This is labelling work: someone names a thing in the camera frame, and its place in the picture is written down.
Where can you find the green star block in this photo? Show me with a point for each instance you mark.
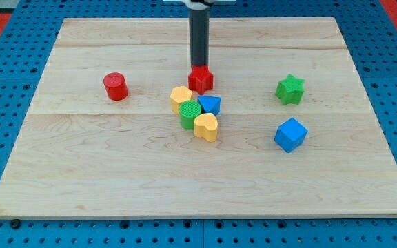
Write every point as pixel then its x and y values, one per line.
pixel 290 90

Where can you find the wooden board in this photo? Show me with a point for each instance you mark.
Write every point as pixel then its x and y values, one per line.
pixel 81 155

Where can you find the yellow hexagon block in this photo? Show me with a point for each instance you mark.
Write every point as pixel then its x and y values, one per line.
pixel 178 96

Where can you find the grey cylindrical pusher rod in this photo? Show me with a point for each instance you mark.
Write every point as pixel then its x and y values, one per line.
pixel 199 36

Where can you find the yellow heart block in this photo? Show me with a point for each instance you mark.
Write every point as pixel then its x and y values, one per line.
pixel 206 126

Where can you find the blue triangle block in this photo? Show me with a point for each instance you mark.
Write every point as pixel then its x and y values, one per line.
pixel 210 104

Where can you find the blue cube block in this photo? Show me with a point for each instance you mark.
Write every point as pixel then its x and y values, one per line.
pixel 290 135

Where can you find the green cylinder block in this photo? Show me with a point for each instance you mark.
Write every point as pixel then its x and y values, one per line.
pixel 188 111

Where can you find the red cylinder block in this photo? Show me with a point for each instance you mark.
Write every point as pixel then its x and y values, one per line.
pixel 115 86

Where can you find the red star block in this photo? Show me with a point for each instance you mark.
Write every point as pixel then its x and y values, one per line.
pixel 200 79

